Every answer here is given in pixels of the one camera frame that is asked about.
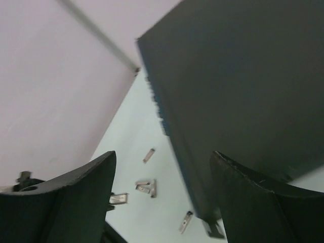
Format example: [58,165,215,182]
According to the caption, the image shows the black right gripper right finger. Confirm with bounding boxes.
[210,151,323,242]

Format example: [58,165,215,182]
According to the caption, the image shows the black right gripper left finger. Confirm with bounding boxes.
[1,151,116,242]

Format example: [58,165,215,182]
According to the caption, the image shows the silver SFP module on pair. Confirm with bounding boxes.
[135,180,151,186]

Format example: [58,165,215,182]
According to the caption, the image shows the SFP module centre upright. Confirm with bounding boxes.
[179,211,193,234]

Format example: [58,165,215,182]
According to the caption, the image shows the SFP module blue latch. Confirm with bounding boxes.
[136,185,151,194]

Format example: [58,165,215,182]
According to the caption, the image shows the silver SFP module upright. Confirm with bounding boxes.
[143,148,155,163]

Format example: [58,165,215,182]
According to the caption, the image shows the black blue network switch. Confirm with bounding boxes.
[138,1,323,239]

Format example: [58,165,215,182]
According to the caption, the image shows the aluminium frame post left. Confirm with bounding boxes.
[57,0,141,76]

